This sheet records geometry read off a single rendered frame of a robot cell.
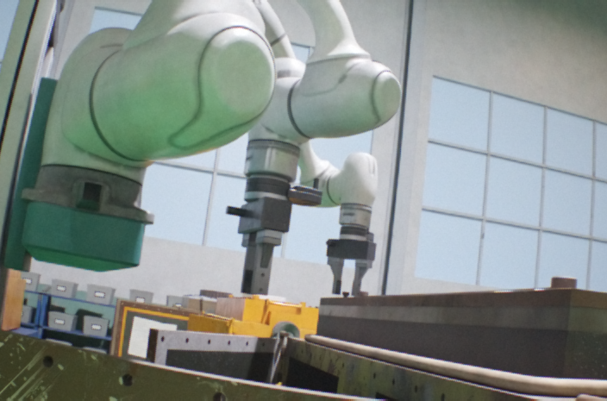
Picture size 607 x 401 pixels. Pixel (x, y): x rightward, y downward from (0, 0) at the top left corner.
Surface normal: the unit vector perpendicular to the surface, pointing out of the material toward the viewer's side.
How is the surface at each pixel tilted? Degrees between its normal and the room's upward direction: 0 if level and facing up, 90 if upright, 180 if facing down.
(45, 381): 90
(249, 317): 90
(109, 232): 90
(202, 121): 150
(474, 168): 90
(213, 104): 137
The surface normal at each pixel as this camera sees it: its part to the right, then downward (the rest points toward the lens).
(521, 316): -0.97, -0.16
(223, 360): 0.92, 0.04
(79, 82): -0.63, -0.27
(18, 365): -0.21, -0.20
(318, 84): -0.66, 0.00
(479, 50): 0.25, -0.14
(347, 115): -0.39, 0.63
